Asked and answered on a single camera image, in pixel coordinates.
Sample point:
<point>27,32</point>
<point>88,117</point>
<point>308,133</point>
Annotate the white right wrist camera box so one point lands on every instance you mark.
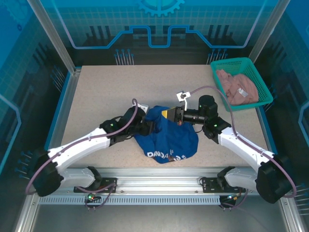
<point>182,96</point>

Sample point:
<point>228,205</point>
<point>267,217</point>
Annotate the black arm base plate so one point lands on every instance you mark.
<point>107,184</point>
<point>210,186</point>

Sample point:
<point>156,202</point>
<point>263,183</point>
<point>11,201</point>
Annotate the blue printed t-shirt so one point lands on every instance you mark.
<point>173,137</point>

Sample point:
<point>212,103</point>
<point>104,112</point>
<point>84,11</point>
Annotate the aluminium table side rail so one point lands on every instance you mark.
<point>261,116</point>
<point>71,84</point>

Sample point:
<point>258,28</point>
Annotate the pink garment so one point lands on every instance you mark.
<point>241,82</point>

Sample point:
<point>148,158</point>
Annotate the teal plastic mesh basket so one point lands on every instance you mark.
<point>241,64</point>

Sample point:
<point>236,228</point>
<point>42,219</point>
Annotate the white garment label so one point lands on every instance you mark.
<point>242,92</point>

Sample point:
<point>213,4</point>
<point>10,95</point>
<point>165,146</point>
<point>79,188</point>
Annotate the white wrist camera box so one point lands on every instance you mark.
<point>182,96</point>
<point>144,107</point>

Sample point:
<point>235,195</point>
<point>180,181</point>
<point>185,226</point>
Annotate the steel front shelf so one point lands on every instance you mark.
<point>157,217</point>

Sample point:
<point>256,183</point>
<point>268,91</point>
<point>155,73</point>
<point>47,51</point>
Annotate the aluminium mounting rail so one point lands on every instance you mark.
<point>157,181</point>

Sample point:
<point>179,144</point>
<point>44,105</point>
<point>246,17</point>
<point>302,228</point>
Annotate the small LED connector module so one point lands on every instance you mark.
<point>231,197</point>
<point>91,197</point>

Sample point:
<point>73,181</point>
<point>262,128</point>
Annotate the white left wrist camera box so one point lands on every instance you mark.
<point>144,107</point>

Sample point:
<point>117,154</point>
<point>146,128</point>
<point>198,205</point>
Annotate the aluminium frame post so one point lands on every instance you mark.
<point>264,36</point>
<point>56,36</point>

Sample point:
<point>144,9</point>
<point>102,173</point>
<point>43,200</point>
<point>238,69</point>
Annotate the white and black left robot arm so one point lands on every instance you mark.
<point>77,147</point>

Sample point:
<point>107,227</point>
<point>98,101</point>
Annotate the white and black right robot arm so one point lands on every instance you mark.
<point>243,145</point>

